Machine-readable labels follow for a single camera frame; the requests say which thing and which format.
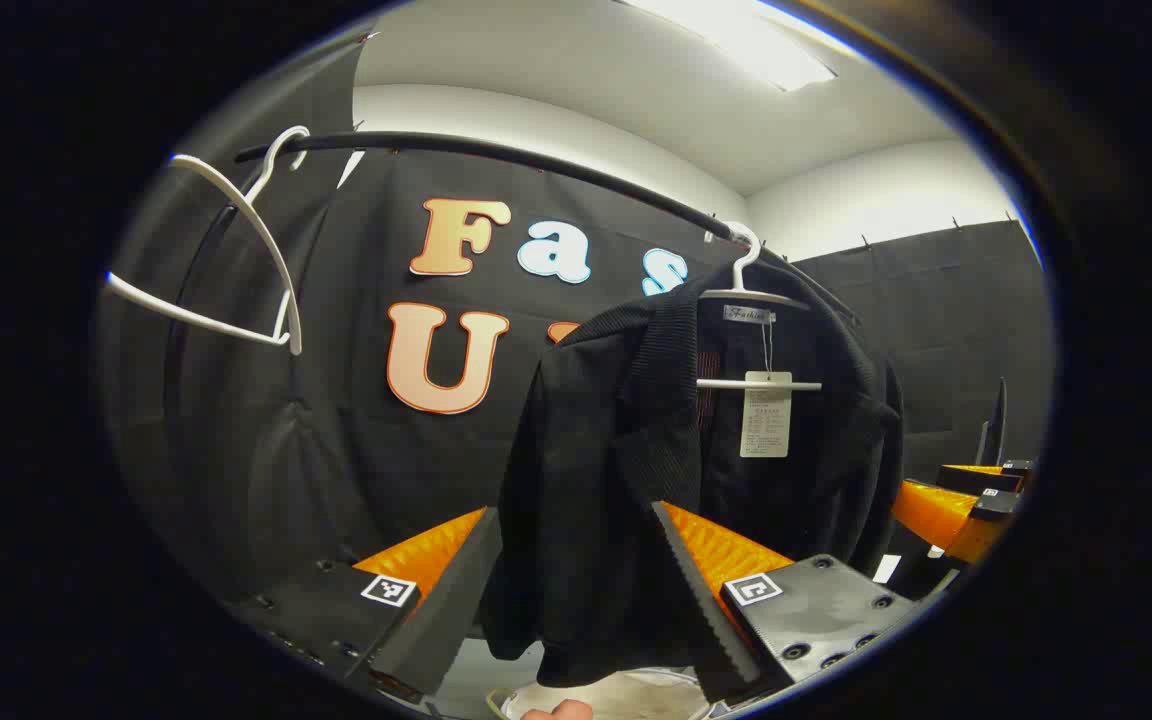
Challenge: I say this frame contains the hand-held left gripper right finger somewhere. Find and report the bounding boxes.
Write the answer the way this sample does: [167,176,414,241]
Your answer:
[649,500,922,706]

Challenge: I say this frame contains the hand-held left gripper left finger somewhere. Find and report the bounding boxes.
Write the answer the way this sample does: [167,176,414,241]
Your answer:
[224,505,505,701]

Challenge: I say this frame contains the white laundry hamper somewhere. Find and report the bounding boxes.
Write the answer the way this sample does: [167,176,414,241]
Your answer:
[486,668,717,720]

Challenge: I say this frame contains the black jacket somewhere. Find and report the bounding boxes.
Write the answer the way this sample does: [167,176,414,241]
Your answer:
[481,262,905,689]

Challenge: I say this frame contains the white clothes hanger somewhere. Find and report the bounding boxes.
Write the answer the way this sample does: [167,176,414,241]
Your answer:
[104,125,312,358]
[694,220,825,393]

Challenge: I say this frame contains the black clothes rack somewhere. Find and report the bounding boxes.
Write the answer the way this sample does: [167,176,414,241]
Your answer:
[164,130,862,471]

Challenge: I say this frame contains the dark computer monitor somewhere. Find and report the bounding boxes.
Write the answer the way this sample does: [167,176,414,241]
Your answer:
[976,378,1009,469]

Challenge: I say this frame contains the black backdrop cloth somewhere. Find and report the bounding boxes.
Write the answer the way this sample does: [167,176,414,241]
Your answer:
[101,30,1052,601]

